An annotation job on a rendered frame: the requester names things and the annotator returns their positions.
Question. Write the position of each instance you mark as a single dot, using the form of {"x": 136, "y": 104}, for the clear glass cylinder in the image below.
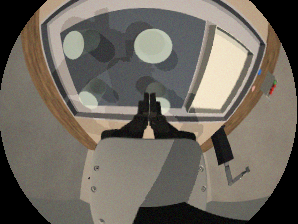
{"x": 92, "y": 93}
{"x": 161, "y": 95}
{"x": 80, "y": 42}
{"x": 153, "y": 46}

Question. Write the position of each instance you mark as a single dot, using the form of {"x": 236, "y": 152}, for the shallow beige square tray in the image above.
{"x": 224, "y": 71}

